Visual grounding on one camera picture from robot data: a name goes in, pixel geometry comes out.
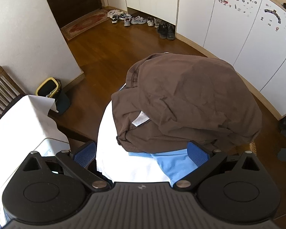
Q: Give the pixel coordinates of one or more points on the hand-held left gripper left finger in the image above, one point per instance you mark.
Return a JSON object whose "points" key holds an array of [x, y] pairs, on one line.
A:
{"points": [[85, 155]]}

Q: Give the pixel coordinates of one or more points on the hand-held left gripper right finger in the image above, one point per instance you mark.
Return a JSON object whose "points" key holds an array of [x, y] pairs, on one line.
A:
{"points": [[197, 153]]}

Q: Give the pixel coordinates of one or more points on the brown t-shirt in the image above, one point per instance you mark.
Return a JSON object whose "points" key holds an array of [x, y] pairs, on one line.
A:
{"points": [[186, 95]]}

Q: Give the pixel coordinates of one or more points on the light blue garment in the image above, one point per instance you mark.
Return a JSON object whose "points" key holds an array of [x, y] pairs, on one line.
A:
{"points": [[174, 164]]}

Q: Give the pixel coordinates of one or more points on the white garment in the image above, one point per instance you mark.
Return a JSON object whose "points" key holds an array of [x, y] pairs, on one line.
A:
{"points": [[124, 162]]}

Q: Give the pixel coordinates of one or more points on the dark teal bag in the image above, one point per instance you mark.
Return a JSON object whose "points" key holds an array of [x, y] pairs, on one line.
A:
{"points": [[63, 102]]}

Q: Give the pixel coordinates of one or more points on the yellow rimmed trash bin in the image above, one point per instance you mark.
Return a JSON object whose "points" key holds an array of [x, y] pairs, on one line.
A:
{"points": [[46, 85]]}

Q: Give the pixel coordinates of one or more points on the reddish doormat rug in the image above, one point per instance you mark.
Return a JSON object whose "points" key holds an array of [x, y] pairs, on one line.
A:
{"points": [[85, 23]]}

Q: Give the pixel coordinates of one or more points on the row of shoes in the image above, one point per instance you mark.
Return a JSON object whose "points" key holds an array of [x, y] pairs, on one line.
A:
{"points": [[138, 20]]}

